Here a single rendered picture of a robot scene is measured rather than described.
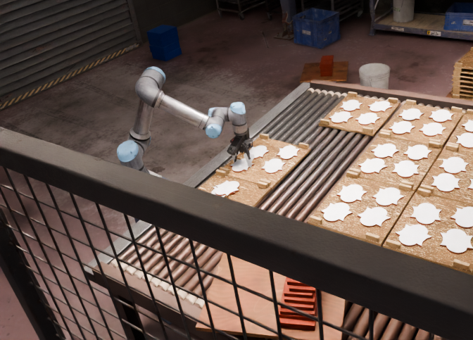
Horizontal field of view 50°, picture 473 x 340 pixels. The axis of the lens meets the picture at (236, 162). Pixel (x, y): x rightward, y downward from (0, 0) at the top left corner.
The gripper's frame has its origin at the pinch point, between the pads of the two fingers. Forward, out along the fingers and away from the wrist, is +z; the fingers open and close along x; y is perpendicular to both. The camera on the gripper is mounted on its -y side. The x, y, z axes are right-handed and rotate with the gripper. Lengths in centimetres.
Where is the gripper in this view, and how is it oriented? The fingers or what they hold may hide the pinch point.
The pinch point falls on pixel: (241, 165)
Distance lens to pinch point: 278.2
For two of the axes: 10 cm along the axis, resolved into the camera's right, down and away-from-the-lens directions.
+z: 1.1, 8.6, 5.0
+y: 5.9, -4.6, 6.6
